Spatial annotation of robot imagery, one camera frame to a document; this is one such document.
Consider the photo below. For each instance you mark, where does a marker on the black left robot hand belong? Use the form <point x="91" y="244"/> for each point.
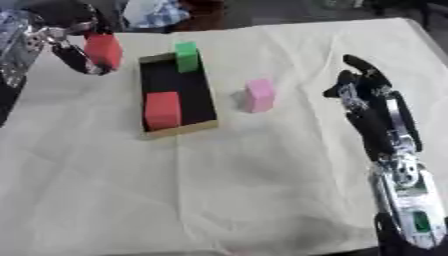
<point x="74" y="56"/>

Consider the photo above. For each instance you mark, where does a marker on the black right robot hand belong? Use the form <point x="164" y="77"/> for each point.
<point x="373" y="110"/>

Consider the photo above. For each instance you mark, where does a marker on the red block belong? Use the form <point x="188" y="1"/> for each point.
<point x="162" y="110"/>
<point x="104" y="50"/>

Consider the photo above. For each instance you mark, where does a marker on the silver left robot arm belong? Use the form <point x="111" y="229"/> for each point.
<point x="16" y="43"/>

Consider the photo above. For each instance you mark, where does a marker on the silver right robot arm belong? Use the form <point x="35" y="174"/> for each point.
<point x="408" y="206"/>

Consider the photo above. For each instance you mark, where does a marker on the tan cardboard box black inside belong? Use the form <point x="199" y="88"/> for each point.
<point x="178" y="96"/>

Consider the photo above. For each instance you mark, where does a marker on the person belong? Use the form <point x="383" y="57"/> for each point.
<point x="157" y="13"/>

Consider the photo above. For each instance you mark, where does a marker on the green block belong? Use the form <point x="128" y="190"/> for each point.
<point x="187" y="56"/>

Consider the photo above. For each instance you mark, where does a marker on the pink block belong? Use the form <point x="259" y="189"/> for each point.
<point x="258" y="95"/>

